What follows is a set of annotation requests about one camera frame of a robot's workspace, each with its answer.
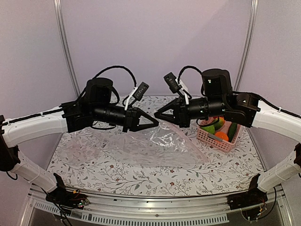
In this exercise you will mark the pink perforated plastic basket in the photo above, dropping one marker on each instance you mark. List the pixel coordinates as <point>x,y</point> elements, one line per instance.
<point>218,142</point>

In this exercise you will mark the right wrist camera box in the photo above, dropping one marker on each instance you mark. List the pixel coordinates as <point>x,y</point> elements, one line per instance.
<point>170,80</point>

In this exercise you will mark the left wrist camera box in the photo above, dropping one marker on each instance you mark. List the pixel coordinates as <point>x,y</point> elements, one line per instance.
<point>140,91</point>

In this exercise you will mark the floral patterned table mat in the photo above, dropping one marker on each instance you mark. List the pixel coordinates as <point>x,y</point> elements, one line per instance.
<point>223,173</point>

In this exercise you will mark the green toy apple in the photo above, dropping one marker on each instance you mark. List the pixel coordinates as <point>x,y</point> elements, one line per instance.
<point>210,129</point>

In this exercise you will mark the dark green toy cucumber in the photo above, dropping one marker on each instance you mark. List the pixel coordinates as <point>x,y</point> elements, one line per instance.
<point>231,131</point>

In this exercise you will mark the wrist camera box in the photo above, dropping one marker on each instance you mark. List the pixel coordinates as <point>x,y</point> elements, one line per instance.
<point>170,80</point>
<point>140,91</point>

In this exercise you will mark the clear zip top bag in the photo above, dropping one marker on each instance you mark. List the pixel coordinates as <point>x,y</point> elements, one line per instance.
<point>164,145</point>

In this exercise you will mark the aluminium front frame rail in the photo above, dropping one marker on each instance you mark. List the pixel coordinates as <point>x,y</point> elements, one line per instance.
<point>105,209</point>

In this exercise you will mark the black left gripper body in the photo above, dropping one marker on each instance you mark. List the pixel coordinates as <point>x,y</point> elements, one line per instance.
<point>129,123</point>

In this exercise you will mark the green yellow toy mango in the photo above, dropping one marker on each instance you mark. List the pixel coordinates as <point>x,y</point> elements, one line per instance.
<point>218,123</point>

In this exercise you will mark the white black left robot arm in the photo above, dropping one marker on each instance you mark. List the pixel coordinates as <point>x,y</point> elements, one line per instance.
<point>95,105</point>

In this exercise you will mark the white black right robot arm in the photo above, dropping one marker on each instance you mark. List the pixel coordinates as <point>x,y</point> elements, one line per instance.
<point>246,109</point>

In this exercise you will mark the orange toy fruit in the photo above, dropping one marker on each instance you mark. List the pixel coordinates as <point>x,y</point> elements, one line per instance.
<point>222,135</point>

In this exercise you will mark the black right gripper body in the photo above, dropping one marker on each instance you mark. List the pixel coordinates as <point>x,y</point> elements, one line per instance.
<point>184,118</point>

